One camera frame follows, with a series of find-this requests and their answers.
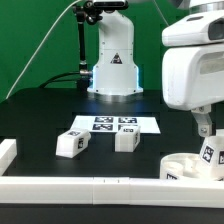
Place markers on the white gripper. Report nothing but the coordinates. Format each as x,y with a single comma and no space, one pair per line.
193,66

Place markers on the white round stool seat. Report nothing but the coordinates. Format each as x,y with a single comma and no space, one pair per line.
189,167

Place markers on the white paper with tags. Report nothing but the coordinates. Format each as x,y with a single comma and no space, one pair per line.
114,123

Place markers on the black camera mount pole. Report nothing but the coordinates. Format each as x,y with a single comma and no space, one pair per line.
85,74

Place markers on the black camera on pole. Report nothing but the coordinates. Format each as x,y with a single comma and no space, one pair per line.
107,4

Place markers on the white U-shaped fence frame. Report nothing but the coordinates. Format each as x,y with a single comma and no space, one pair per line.
107,191

